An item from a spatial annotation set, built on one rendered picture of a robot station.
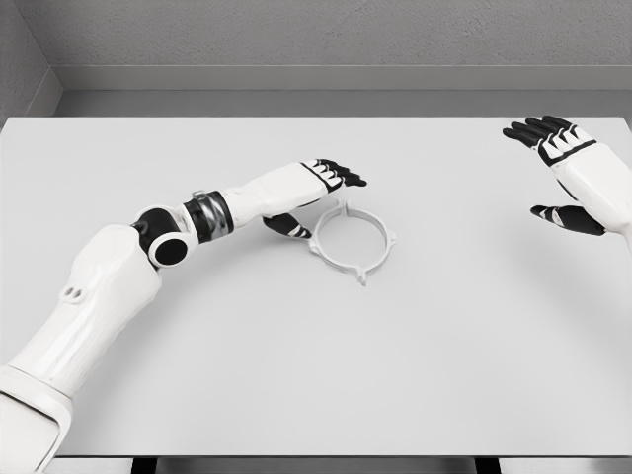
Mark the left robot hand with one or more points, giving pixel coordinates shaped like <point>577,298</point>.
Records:
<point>291,185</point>

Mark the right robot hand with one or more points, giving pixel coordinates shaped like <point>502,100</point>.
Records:
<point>602,192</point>

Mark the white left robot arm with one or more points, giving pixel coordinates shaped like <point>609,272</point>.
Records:
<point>103,276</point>

